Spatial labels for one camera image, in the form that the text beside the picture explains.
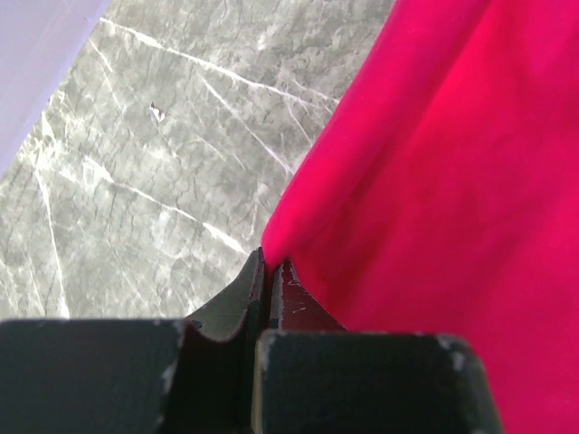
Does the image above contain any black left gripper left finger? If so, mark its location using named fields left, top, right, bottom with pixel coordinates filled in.
left=1, top=250, right=264, bottom=433

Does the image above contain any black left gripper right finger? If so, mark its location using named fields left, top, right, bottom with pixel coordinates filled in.
left=251, top=261, right=502, bottom=433

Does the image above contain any hot pink t-shirt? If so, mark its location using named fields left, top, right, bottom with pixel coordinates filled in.
left=262, top=1, right=578, bottom=433

